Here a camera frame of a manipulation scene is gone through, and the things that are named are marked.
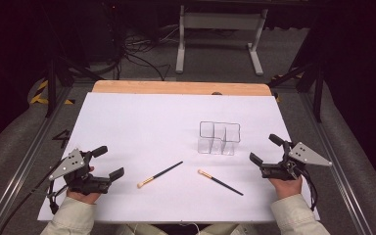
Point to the person's right leg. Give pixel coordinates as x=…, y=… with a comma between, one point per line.
x=228, y=230

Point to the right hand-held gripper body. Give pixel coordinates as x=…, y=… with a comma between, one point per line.
x=306, y=156

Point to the black tripod stand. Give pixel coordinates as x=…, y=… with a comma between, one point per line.
x=51, y=88
x=318, y=94

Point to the aluminium rail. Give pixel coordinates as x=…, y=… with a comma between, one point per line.
x=336, y=163
x=23, y=166

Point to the person's leg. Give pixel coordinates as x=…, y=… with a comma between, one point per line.
x=228, y=230
x=143, y=230

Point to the white paper sheet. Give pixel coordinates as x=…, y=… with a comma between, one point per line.
x=143, y=130

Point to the person's left hand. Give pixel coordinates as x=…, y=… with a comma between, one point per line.
x=84, y=197

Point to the person's right hand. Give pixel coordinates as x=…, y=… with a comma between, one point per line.
x=285, y=189

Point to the person's left leg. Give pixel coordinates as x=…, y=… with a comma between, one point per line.
x=143, y=230

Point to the clear acrylic organizer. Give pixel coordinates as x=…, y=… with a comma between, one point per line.
x=220, y=145

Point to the wooden table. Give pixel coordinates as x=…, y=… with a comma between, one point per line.
x=176, y=87

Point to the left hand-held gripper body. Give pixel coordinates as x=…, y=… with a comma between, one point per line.
x=73, y=163

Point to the white metal stand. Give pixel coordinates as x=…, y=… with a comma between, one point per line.
x=222, y=21

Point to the black gold makeup brush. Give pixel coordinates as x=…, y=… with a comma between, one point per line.
x=222, y=183
x=163, y=172

